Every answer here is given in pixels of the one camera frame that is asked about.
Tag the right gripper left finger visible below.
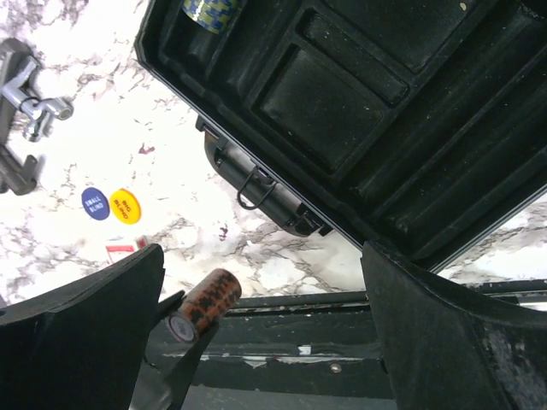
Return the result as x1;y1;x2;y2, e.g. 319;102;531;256
1;244;164;409

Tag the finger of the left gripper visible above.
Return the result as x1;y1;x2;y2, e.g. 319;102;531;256
140;291;218;409

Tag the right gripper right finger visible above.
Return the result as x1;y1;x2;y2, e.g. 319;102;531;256
362;242;546;409

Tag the blue poker chip stack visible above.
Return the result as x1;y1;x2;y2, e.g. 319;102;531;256
182;0;238;34

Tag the black poker set case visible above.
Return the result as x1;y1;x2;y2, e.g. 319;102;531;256
135;1;546;270

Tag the red playing card deck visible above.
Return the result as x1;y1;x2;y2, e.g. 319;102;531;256
105;236;148;264

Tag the blue small blind button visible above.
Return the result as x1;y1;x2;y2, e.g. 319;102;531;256
81;187;110;220

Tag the orange big blind button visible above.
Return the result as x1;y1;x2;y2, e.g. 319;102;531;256
109;189;142;225

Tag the grey metal clamp bar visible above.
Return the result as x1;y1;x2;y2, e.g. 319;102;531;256
0;38;44;196

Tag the chrome faucet tap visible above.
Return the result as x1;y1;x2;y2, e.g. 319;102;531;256
2;56;74;142

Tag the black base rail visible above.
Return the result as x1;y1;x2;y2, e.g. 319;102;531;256
190;283;539;403

